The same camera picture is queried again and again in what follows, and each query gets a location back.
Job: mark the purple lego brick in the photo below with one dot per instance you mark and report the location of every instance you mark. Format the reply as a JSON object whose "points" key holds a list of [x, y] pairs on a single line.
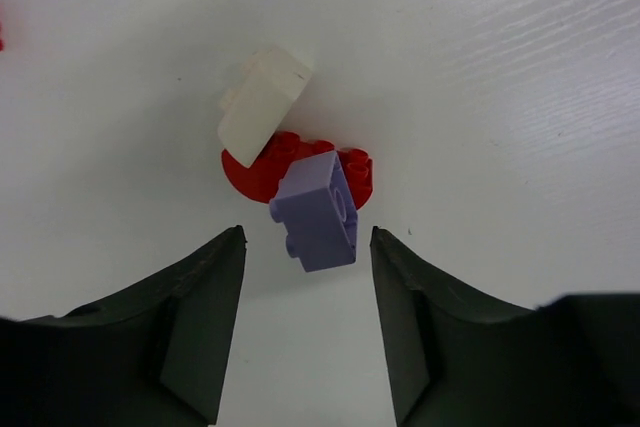
{"points": [[315, 205]]}

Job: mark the white lego brick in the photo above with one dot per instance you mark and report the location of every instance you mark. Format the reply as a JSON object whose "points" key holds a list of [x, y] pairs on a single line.
{"points": [[272, 81]]}

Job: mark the red round lego plate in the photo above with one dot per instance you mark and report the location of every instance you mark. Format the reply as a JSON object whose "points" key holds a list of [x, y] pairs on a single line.
{"points": [[260, 181]]}

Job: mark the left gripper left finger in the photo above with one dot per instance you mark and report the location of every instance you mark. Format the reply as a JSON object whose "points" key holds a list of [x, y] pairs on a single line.
{"points": [[152, 354]]}

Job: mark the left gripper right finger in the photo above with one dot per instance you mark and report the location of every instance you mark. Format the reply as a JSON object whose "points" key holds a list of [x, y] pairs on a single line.
{"points": [[457, 356]]}

